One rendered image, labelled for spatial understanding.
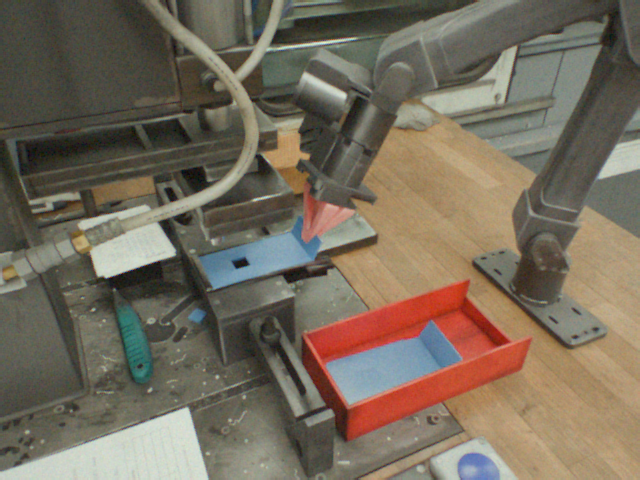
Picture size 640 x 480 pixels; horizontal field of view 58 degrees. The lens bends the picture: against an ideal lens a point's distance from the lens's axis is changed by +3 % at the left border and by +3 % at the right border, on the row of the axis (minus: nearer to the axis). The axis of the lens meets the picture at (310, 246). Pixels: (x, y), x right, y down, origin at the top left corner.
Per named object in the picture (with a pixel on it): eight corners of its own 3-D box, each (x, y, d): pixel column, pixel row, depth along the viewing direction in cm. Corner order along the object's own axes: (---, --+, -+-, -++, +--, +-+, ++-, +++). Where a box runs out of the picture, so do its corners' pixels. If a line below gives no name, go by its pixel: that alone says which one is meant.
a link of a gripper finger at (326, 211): (281, 224, 77) (311, 165, 74) (320, 234, 82) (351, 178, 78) (301, 251, 72) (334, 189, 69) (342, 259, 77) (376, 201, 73)
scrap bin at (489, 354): (522, 370, 71) (533, 336, 67) (345, 443, 63) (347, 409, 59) (461, 308, 80) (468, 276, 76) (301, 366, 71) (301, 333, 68)
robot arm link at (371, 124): (326, 136, 68) (353, 83, 66) (328, 128, 73) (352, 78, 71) (376, 162, 69) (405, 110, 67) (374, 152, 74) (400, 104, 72)
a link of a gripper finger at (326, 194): (268, 221, 76) (298, 161, 73) (309, 231, 80) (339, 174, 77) (289, 248, 71) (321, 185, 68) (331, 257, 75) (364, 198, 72)
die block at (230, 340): (296, 342, 75) (295, 301, 70) (224, 367, 71) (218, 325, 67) (245, 257, 89) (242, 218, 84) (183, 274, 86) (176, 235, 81)
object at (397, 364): (459, 374, 70) (463, 358, 68) (346, 411, 65) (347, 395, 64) (429, 335, 75) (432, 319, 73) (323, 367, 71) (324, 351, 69)
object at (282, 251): (323, 258, 75) (323, 241, 73) (213, 291, 70) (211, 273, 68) (301, 231, 80) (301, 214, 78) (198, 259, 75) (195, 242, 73)
